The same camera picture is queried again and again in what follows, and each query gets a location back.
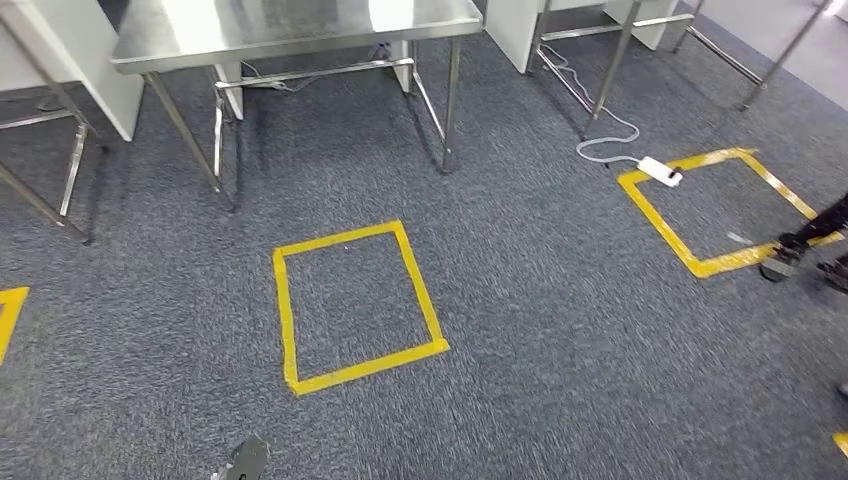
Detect stainless steel workbench table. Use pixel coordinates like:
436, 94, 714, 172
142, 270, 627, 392
110, 0, 485, 213
525, 0, 834, 141
0, 13, 109, 246

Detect white power strip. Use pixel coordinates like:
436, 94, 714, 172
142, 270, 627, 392
636, 155, 685, 189

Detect black humanoid robot legs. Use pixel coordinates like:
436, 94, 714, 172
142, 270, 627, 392
759, 192, 848, 297

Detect white power cable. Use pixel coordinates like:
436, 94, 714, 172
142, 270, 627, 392
538, 43, 643, 166

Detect black left wrist camera bracket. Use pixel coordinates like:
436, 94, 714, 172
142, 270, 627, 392
210, 435, 272, 480

